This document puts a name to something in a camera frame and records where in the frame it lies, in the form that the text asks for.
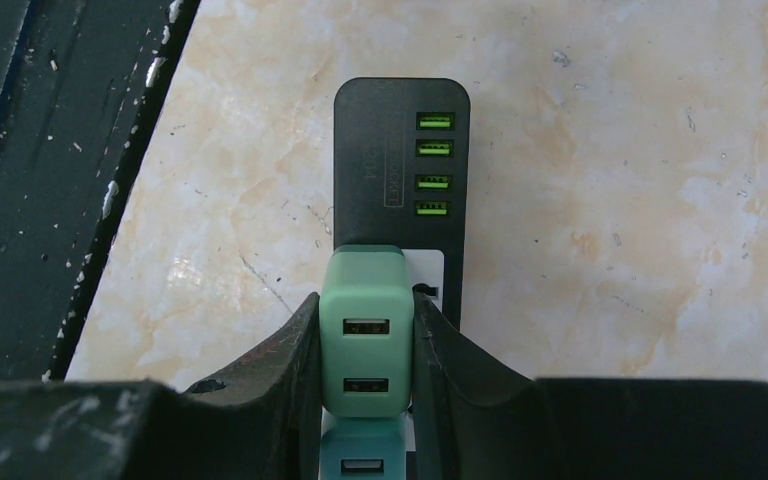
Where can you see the black power strip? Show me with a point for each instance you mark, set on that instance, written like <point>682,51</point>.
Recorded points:
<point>400,172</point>

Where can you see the teal plug on black strip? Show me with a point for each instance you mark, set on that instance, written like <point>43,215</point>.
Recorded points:
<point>363,448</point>

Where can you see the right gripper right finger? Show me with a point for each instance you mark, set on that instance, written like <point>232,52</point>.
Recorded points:
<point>476,418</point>

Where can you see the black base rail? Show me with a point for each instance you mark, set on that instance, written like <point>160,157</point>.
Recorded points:
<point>82,86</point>

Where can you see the green plug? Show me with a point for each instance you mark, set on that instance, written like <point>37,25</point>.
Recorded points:
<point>366,311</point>

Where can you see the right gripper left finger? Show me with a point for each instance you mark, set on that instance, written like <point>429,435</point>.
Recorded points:
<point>259,417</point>

